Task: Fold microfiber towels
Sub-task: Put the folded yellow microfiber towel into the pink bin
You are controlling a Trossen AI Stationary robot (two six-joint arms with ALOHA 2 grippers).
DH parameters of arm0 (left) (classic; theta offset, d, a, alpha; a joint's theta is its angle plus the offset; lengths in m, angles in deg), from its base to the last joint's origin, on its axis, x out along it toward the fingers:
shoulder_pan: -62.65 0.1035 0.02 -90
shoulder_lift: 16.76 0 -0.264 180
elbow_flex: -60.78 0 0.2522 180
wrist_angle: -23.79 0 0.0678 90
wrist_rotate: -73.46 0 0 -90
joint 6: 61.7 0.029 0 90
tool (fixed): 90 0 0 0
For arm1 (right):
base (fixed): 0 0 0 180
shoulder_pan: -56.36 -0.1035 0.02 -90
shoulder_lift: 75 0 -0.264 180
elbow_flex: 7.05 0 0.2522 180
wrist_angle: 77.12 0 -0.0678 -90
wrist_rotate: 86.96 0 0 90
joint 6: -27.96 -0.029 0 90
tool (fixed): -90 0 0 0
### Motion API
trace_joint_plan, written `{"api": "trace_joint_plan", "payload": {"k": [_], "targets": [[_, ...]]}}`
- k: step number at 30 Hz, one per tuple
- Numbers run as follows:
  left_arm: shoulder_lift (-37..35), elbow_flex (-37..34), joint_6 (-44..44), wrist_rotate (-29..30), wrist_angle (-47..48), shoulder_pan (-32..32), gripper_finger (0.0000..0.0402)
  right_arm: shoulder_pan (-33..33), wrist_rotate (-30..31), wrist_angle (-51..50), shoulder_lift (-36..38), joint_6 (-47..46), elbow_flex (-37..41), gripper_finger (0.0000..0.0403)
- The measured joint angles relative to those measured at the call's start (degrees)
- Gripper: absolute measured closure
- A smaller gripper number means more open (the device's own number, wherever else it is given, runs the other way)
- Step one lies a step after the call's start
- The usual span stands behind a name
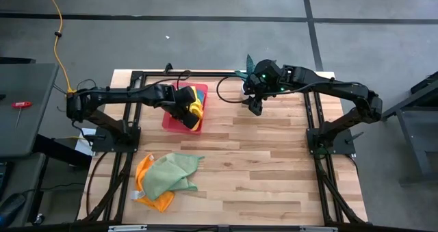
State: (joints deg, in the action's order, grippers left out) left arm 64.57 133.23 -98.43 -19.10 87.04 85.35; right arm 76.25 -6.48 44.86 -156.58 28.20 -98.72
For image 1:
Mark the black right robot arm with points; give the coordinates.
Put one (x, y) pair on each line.
(342, 88)

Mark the white box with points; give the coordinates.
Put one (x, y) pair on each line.
(87, 141)

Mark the orange microfiber towel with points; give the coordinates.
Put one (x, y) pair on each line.
(140, 172)

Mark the pink plastic bin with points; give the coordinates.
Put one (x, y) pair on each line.
(171, 126)

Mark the green microfiber towel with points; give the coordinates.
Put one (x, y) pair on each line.
(167, 175)

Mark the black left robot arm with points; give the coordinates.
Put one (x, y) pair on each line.
(116, 95)

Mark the yellow microfiber towel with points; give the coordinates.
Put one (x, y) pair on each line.
(196, 110)

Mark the teal microfiber towel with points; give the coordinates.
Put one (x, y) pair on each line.
(201, 96)

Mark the grey metal bench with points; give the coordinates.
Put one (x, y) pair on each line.
(414, 139)

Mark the grey side table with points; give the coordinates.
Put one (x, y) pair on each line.
(24, 105)

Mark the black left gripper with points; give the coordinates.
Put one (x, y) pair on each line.
(179, 102)

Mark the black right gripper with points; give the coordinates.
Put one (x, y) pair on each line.
(265, 79)

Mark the black handheld device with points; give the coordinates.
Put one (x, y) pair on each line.
(12, 208)

